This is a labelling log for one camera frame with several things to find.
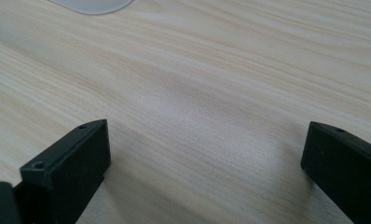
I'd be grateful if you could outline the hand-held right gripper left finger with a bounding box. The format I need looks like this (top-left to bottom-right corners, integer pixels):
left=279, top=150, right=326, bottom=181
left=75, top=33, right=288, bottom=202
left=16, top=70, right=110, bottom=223
left=13, top=119, right=112, bottom=224

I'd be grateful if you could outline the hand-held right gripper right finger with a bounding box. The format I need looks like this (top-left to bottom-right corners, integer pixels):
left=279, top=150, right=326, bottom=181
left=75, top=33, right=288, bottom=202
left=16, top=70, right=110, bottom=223
left=300, top=120, right=371, bottom=224

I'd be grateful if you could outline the grey round plate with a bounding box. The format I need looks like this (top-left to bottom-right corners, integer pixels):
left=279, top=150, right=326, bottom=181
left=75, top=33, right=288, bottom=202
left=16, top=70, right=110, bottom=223
left=48, top=0, right=135, bottom=16

